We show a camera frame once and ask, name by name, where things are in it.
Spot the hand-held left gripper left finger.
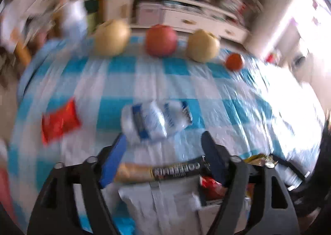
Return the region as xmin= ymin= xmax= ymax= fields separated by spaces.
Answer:
xmin=27 ymin=133 xmax=127 ymax=235

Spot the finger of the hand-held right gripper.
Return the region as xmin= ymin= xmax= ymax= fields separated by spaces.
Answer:
xmin=271 ymin=154 xmax=312 ymax=181

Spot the small yellow pear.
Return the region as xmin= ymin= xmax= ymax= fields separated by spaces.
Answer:
xmin=187 ymin=30 xmax=220 ymax=63

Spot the yellow wrapper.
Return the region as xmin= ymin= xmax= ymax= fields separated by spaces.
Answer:
xmin=242 ymin=154 xmax=275 ymax=166

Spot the red apple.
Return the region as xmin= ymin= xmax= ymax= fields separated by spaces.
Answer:
xmin=145 ymin=25 xmax=178 ymax=57

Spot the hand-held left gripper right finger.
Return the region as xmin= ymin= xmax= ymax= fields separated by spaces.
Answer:
xmin=201 ymin=131 xmax=300 ymax=235

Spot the orange tangerine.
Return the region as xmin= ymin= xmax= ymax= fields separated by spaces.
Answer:
xmin=225 ymin=53 xmax=245 ymax=71

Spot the large yellow pear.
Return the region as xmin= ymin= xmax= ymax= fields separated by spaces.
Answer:
xmin=94 ymin=20 xmax=131 ymax=56

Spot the white cabinet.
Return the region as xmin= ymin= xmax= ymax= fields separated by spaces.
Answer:
xmin=98 ymin=0 xmax=249 ymax=42

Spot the brown snack bar wrapper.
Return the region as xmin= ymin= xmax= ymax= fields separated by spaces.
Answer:
xmin=114 ymin=156 xmax=207 ymax=183

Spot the white milk bottle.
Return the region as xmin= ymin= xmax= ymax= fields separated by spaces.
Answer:
xmin=121 ymin=100 xmax=194 ymax=143

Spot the red snack packet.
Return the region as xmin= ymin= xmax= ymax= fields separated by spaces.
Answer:
xmin=41 ymin=98 xmax=81 ymax=145
xmin=200 ymin=175 xmax=226 ymax=200

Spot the blue checkered tablecloth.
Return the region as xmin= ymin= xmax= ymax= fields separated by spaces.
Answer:
xmin=8 ymin=36 xmax=326 ymax=235

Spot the grey mailer bag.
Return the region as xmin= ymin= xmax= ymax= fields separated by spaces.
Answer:
xmin=118 ymin=175 xmax=207 ymax=235

